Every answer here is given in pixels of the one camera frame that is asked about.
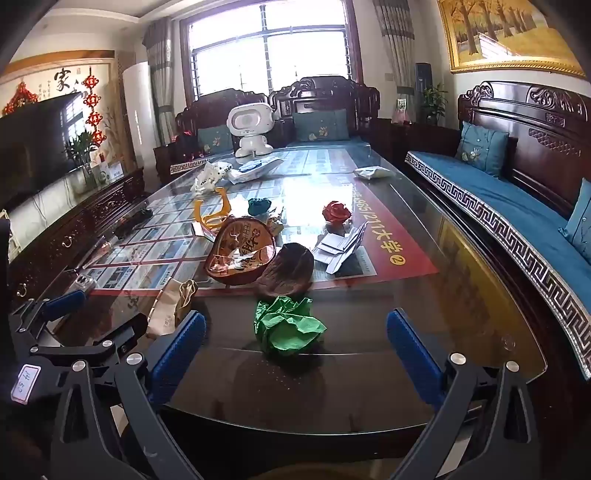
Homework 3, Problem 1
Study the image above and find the gold framed tree painting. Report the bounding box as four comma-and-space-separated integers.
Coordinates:
436, 0, 588, 78

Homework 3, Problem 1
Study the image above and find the large window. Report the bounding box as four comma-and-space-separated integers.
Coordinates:
179, 0, 365, 104

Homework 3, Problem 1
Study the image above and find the white paper carton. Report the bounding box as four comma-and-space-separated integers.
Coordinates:
313, 225, 369, 276

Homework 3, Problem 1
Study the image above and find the brown paper bag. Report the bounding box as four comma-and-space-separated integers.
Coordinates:
147, 277, 200, 339

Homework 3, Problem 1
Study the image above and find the dark wooden side table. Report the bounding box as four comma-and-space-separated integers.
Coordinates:
382, 120, 459, 160

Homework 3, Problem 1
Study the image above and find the white wet wipes packet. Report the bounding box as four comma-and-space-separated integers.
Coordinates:
228, 156, 285, 184

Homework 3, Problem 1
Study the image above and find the yellow plastic ring handle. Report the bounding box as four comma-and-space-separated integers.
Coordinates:
192, 186, 237, 232

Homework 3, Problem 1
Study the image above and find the white toy robot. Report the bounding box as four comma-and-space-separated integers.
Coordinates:
226, 102, 276, 158

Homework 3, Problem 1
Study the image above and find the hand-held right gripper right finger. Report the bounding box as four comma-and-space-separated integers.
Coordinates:
387, 309, 542, 480

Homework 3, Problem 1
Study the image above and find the blue sofa seat cushion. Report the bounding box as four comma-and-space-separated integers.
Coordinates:
285, 135, 373, 150
405, 150, 591, 380

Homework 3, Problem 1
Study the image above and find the brown wrapper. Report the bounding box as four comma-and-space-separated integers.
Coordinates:
255, 242, 315, 299

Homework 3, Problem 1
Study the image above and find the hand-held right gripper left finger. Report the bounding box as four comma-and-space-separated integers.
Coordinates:
50, 310, 207, 480

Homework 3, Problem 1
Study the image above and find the orange snack bag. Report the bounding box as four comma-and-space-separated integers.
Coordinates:
204, 216, 279, 285

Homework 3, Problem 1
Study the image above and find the red crumpled paper ball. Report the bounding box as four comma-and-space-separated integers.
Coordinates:
321, 200, 355, 228

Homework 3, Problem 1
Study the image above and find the patterned grey curtain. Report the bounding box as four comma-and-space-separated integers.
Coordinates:
142, 17, 180, 145
373, 0, 417, 118

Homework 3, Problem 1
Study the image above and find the white printed plastic bag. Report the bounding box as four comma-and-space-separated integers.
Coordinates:
191, 161, 232, 195

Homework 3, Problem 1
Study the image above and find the dark wooden television cabinet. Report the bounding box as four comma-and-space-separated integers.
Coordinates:
7, 167, 149, 303

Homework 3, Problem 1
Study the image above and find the white box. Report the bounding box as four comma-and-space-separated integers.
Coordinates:
91, 161, 124, 184

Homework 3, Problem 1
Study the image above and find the green potted plant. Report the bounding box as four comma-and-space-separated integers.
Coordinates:
421, 82, 450, 126

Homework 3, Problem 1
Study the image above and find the long carved wooden sofa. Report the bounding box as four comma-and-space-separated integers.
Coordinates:
404, 80, 591, 380

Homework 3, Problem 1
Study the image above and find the teal embroidered pillow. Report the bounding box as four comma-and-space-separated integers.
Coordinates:
293, 109, 350, 143
558, 177, 591, 265
456, 122, 510, 179
198, 124, 235, 156

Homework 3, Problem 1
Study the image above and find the green bamboo plant in vase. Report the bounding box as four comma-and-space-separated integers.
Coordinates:
64, 130, 101, 193

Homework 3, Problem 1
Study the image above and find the black television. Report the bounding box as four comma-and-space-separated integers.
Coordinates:
0, 91, 94, 210

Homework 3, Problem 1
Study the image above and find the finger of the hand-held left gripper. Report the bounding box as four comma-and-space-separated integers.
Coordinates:
25, 314, 149, 366
8, 290, 88, 335

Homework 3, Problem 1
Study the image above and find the white tissue packet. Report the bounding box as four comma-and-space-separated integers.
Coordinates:
353, 165, 391, 181

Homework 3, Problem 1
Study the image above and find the red printed poster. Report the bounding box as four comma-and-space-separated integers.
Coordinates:
78, 144, 440, 297

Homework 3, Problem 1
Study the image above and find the white standing air conditioner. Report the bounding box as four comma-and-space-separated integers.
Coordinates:
122, 62, 158, 182

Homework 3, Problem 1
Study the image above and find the framed calligraphy wall art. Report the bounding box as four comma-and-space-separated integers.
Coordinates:
0, 50, 117, 118

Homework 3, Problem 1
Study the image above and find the yellow snack wrapper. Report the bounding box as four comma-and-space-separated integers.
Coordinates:
265, 208, 286, 237

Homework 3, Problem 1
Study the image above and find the red knot hanging decoration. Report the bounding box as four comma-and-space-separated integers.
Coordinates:
82, 75, 108, 147

